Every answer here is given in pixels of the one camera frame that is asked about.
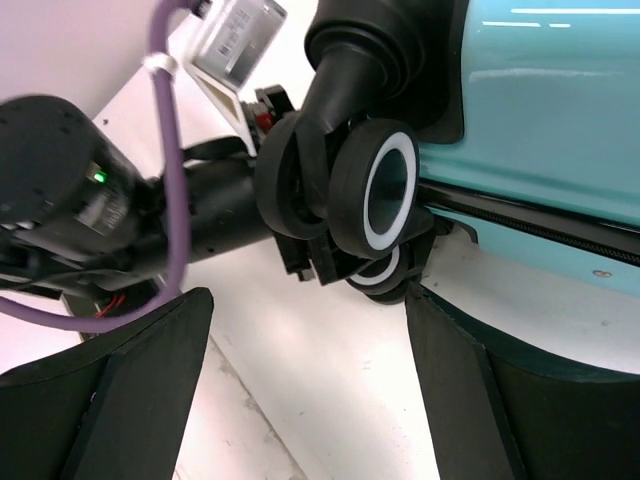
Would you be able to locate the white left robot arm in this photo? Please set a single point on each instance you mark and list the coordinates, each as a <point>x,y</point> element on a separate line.
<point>79,219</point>

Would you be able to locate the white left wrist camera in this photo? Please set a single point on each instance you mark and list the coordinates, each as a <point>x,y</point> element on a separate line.
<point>225,49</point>

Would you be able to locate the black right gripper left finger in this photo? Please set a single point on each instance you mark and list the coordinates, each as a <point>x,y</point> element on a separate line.
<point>113,407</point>

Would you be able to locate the pink teal kids suitcase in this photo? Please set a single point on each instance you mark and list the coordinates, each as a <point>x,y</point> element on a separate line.
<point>516,122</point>

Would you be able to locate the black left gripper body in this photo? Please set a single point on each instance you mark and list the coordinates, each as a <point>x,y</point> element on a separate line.
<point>222,205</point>

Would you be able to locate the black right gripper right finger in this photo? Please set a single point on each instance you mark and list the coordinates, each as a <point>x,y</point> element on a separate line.
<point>500,408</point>

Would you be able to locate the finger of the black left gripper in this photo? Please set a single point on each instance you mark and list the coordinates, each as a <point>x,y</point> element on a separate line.
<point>318,258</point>

